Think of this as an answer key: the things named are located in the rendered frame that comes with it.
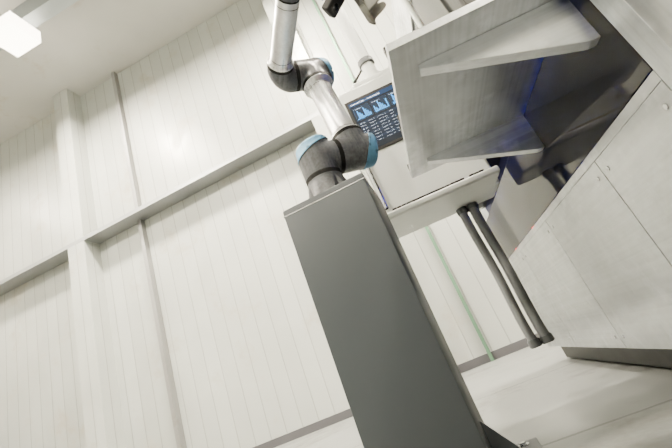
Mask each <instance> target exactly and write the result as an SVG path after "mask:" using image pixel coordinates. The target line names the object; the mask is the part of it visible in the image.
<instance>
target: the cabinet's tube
mask: <svg viewBox="0 0 672 448"><path fill-rule="evenodd" d="M335 19H336V21H337V23H338V25H339V27H340V29H341V31H342V33H343V35H344V37H345V38H346V40H347V42H348V44H349V46H350V48H351V50H352V52H353V54H354V56H355V58H356V60H357V62H358V67H359V69H360V72H359V73H358V75H357V77H356V79H355V80H354V81H353V84H354V83H356V82H357V80H358V78H359V76H360V74H361V73H362V72H363V73H364V75H365V78H367V77H369V76H371V75H374V74H376V73H378V72H380V71H379V70H377V69H376V67H375V65H374V64H375V62H374V60H373V58H372V56H369V54H368V52H367V50H366V48H365V46H364V44H363V43H362V41H361V39H360V37H359V35H358V33H357V31H356V30H355V28H354V26H353V24H352V22H351V20H350V18H349V17H348V15H347V13H346V11H345V9H344V7H343V6H342V7H341V8H340V10H339V12H338V14H337V16H336V18H335Z"/></svg>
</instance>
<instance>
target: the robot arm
mask: <svg viewBox="0 0 672 448"><path fill-rule="evenodd" d="M322 1H323V0H322ZM344 1H345V0H325V2H324V3H323V5H322V9H323V10H324V11H325V13H326V14H327V15H328V16H329V17H332V18H336V16H337V14H338V12H339V10H340V8H341V7H342V5H343V3H344ZM354 1H355V2H356V4H357V5H358V7H359V9H360V10H361V12H362V13H363V15H364V16H365V18H366V20H367V21H368V22H369V23H370V24H372V25H376V21H375V19H376V17H377V16H378V15H379V14H380V13H381V12H382V11H383V10H384V9H385V7H386V3H385V2H379V3H378V1H379V0H354ZM299 3H300V0H275V7H274V19H273V31H272V42H271V54H270V55H269V56H268V58H267V72H268V75H269V77H270V79H271V81H272V82H273V84H274V85H275V86H276V87H278V88H279V89H280V90H282V91H285V92H290V93H292V92H300V91H304V93H305V95H306V96H307V97H308V98H311V99H313V101H314V103H315V105H316V107H317V109H318V111H319V113H320V114H321V116H322V118H323V120H324V122H325V124H326V126H327V128H328V130H329V131H330V133H331V135H332V139H331V140H328V138H327V137H326V136H325V135H322V134H317V135H313V136H311V137H309V138H307V139H305V140H304V141H303V142H302V143H301V144H300V145H299V146H298V148H297V150H296V157H297V160H298V165H299V166H300V169H301V171H302V174H303V177H304V179H305V182H306V184H307V187H308V190H309V198H311V197H313V196H315V195H317V194H319V193H321V192H323V191H325V190H327V189H329V188H331V187H333V186H335V185H337V184H339V183H341V182H343V181H345V180H347V179H346V178H345V177H344V176H343V174H345V173H350V172H354V171H359V170H365V169H367V168H371V167H373V166H374V165H375V164H376V162H377V159H378V144H377V140H376V137H375V136H374V134H373V133H369V132H367V133H364V132H363V130H362V128H361V127H360V126H358V125H355V124H354V123H353V122H352V120H351V118H350V117H349V115H348V113H347V112H346V110H345V108H344V106H343V105H342V103H341V101H340V100H339V98H338V96H337V94H336V93H335V91H334V89H333V88H332V86H333V83H334V71H333V70H332V69H333V68H332V65H331V64H330V62H329V61H328V60H327V59H326V58H323V57H313V58H309V59H299V60H293V59H292V54H293V47H294V39H295V32H296V25H297V18H298V10H299Z"/></svg>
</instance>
